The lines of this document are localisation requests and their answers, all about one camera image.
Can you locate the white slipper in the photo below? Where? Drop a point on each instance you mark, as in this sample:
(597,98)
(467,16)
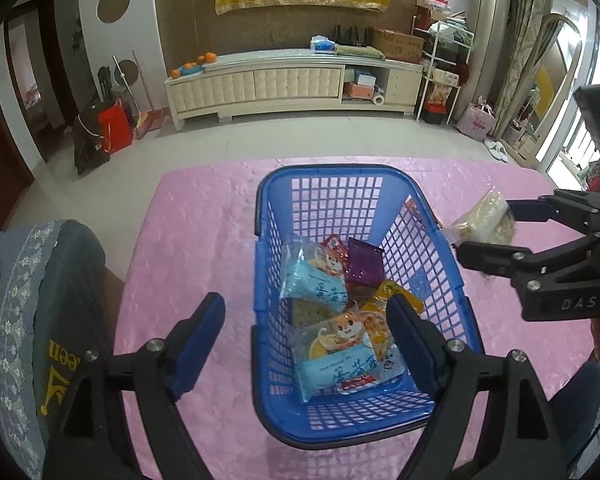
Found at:
(492,146)
(501,153)

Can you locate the red paper bag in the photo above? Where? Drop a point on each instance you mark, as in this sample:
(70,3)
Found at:
(114,129)

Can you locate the red broom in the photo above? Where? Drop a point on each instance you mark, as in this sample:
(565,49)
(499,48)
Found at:
(147,121)

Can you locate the cream TV cabinet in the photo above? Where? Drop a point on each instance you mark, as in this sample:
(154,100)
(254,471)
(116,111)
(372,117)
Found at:
(280,85)

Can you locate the blue fruit plate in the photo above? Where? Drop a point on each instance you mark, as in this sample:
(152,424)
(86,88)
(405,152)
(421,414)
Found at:
(185,68)

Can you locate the patterned curtain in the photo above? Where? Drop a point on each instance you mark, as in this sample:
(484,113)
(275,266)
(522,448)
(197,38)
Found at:
(522,45)

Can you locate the brown wooden door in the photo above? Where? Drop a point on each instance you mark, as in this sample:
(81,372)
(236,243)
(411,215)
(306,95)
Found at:
(0,160)

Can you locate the arched standing mirror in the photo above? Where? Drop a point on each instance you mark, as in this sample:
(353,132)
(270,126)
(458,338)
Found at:
(555,85)

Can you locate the person's blue trouser leg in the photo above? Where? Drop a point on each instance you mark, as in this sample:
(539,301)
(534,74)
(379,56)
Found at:
(575,395)

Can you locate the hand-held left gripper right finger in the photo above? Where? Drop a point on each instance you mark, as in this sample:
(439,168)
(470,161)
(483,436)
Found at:
(410,345)

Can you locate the black bag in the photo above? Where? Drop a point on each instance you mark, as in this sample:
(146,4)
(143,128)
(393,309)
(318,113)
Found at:
(90,142)

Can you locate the black router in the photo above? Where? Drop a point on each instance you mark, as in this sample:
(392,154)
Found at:
(351,35)

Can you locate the pink quilted table cloth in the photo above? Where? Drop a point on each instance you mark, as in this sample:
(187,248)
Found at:
(205,220)

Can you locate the white paper roll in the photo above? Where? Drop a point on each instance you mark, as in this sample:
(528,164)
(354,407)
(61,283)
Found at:
(378,99)

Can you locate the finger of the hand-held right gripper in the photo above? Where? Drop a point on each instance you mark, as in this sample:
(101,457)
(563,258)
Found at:
(530,210)
(485,255)

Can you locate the red gift box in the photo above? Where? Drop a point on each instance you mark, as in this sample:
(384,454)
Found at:
(437,106)

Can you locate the grey patterned chair cover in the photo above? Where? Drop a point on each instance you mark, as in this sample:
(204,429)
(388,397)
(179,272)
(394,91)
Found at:
(25,310)

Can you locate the orange box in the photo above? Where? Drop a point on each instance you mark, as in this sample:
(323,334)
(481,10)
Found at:
(358,91)

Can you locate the blue white cake packet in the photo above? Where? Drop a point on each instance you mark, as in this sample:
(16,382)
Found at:
(305,280)
(340,370)

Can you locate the green folded cushion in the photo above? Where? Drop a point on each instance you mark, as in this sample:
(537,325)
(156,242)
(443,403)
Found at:
(358,51)

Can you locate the blue plastic basket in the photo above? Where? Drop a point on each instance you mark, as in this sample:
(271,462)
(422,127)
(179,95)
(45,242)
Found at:
(305,426)

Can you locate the cardboard box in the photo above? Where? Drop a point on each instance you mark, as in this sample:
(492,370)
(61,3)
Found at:
(399,45)

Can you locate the pink bag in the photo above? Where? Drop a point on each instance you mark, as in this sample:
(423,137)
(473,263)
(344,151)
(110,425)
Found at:
(476,122)

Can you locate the blue tissue packet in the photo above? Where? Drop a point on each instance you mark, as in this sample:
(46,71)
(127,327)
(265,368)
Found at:
(322,45)

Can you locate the clear beige snack packet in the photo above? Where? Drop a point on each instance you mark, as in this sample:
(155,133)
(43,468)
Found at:
(482,215)

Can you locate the white metal rack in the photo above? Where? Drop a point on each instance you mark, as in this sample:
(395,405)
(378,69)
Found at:
(448,86)

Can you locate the white standing air conditioner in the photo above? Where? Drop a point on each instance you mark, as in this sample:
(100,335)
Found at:
(490,20)

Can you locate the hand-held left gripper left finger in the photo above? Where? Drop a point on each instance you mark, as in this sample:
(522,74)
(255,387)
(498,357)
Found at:
(200,345)

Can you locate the small orange snack packet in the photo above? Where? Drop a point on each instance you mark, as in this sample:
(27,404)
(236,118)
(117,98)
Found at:
(420,212)

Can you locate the purple snack packet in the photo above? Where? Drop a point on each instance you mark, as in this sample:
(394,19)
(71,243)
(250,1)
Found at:
(365,265)

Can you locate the red snack packet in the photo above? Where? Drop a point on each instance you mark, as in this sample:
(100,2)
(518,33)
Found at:
(361,292)

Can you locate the pale blue box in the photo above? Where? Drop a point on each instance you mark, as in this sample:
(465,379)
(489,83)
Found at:
(365,79)

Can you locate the person's right forearm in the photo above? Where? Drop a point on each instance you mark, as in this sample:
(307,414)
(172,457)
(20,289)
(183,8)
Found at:
(599,347)

